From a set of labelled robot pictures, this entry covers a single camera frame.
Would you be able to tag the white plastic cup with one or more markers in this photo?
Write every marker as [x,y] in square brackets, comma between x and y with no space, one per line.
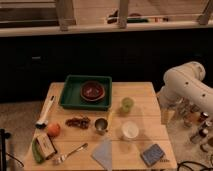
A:
[129,130]

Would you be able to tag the blue sponge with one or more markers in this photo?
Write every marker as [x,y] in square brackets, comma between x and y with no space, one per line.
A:
[152,155]

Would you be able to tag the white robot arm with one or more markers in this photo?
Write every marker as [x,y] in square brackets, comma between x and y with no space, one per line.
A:
[185,81]

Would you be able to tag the green plastic cup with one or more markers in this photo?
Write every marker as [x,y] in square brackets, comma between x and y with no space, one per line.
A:
[126,104]

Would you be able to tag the small metal cup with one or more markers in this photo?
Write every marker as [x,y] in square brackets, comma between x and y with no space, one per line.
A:
[101,126]

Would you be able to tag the dark red bowl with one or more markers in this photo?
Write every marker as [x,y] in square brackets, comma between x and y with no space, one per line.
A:
[92,91]

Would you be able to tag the yellow wooden stick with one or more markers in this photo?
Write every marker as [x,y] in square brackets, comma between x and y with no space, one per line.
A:
[109,119]

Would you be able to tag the green plastic tray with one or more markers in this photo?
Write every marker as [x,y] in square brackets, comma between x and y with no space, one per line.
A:
[71,98]

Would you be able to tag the brown dried chili bunch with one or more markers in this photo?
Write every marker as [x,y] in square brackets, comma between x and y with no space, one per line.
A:
[82,123]

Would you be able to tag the blue folded cloth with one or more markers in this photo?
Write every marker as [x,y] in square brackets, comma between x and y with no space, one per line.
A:
[102,154]

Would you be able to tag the orange fruit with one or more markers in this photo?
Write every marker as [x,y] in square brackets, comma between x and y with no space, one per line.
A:
[53,129]

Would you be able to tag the silver metal fork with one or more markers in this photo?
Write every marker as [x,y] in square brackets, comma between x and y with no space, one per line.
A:
[63,157]

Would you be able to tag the bottles cluster on floor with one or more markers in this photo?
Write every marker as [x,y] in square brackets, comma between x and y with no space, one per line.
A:
[201,120]

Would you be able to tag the green cucumber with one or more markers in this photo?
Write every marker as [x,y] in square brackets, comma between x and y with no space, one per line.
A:
[36,154]

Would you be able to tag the black stand left edge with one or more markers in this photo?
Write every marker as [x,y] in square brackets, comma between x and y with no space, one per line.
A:
[3,137]

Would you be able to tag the white handled brush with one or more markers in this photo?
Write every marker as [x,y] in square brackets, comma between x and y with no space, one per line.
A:
[42,122]

